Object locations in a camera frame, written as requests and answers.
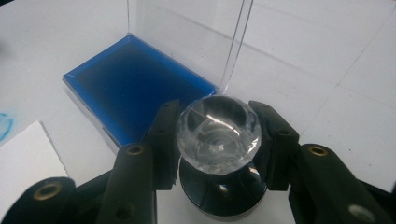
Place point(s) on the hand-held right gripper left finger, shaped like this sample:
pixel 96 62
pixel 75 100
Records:
pixel 162 140

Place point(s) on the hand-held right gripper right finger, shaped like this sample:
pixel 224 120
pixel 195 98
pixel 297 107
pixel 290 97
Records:
pixel 274 140

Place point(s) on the crystal knob stamp black base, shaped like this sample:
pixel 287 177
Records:
pixel 219 137

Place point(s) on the blue ink pad clear case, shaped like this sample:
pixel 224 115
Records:
pixel 137 87

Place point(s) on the small white paper sheet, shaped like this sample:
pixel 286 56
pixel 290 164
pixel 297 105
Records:
pixel 25 158

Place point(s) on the large white table cover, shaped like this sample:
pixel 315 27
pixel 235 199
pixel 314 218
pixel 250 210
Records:
pixel 327 77

